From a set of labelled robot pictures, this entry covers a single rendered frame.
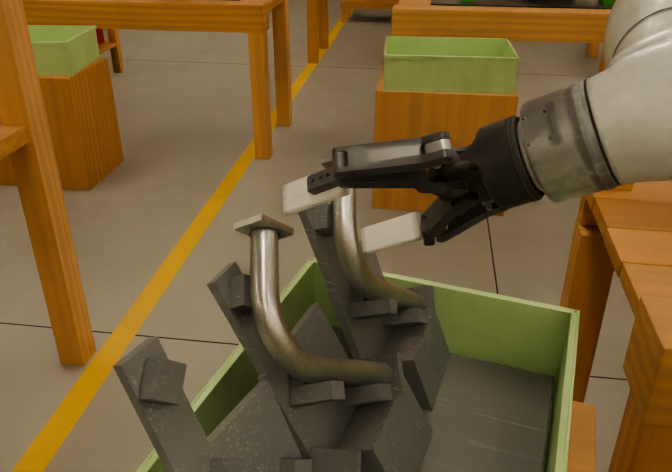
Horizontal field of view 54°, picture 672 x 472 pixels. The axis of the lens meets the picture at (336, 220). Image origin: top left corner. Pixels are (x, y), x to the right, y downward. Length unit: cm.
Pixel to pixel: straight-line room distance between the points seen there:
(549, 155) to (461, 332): 55
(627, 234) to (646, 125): 91
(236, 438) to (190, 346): 181
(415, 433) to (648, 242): 71
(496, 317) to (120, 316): 192
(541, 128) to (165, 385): 37
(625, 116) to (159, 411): 44
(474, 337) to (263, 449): 44
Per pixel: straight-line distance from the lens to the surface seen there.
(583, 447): 104
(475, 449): 92
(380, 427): 81
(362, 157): 54
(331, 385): 72
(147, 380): 59
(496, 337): 103
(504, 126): 56
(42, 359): 258
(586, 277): 171
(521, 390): 101
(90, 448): 219
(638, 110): 52
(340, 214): 80
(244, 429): 69
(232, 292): 70
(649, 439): 120
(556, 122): 54
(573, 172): 54
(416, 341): 94
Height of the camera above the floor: 150
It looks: 27 degrees down
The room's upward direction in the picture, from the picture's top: straight up
